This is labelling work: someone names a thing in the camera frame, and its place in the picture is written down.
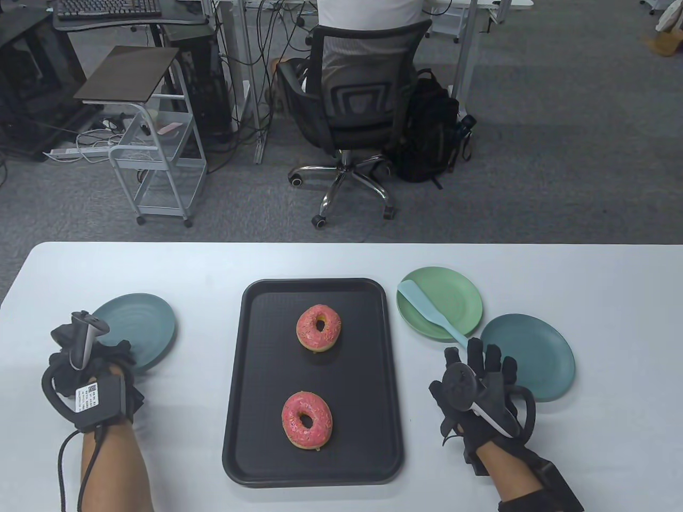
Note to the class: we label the person's left hand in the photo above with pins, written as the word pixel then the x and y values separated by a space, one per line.
pixel 114 357

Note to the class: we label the person's right hand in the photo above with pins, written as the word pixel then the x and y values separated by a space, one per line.
pixel 480 405

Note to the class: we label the teal round plate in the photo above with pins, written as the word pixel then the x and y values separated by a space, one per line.
pixel 539 362
pixel 144 325

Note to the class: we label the light blue dessert shovel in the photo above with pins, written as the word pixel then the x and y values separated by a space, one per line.
pixel 421 306

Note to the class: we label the black baking tray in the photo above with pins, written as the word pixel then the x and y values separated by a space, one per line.
pixel 267 373

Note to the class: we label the pink sprinkled mini donut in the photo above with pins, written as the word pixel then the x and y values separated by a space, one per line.
pixel 293 426
pixel 307 330

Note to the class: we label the person's right forearm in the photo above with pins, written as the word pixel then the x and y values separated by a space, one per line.
pixel 512 469

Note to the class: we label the person's left forearm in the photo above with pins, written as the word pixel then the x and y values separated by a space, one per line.
pixel 117 469

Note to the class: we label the black wrist module white label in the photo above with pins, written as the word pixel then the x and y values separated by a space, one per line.
pixel 106 400

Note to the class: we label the light green round plate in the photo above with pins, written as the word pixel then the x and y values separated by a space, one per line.
pixel 453 298

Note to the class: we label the white rolling cart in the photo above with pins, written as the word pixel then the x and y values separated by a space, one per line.
pixel 160 197

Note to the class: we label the white power strip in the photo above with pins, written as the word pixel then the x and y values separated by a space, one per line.
pixel 69 152

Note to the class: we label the pink flat packet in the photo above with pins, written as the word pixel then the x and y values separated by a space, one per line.
pixel 169 128

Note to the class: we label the black computer tower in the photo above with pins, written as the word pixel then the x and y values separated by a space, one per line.
pixel 205 96

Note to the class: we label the black backpack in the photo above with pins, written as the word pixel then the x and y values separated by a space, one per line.
pixel 427 133

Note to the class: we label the dark brown side table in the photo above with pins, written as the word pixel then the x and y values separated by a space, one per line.
pixel 128 72

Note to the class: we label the black mesh office chair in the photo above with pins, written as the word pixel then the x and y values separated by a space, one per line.
pixel 357 133

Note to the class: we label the black desk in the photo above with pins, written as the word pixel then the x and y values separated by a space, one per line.
pixel 133 24

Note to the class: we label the black keyboard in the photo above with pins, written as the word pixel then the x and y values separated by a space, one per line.
pixel 106 8

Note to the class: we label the cardboard box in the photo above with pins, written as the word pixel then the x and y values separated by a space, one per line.
pixel 667 45

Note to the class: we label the white bag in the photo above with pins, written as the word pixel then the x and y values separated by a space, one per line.
pixel 671 16

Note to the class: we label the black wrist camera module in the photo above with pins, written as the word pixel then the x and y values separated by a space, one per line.
pixel 555 490

